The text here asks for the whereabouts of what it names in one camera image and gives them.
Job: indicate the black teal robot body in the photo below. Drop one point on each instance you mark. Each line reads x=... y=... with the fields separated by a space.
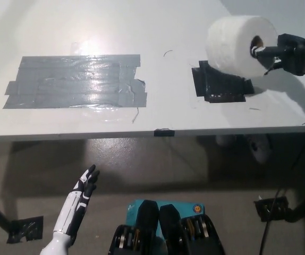
x=168 y=233

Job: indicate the white toilet paper roll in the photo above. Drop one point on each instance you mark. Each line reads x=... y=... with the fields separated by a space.
x=229 y=45

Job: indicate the grey duct tape patch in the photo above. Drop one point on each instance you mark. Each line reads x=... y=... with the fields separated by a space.
x=75 y=83

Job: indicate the white rounded object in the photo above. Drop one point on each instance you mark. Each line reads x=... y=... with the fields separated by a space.
x=224 y=140
x=261 y=151

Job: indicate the clear tape piece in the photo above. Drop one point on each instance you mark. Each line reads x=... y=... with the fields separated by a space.
x=107 y=114

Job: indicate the black floor tape patch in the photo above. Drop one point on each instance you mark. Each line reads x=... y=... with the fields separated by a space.
x=25 y=229
x=269 y=210

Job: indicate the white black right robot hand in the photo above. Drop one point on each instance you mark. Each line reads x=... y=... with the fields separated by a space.
x=296 y=57

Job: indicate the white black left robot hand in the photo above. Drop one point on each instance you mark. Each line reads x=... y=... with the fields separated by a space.
x=72 y=210

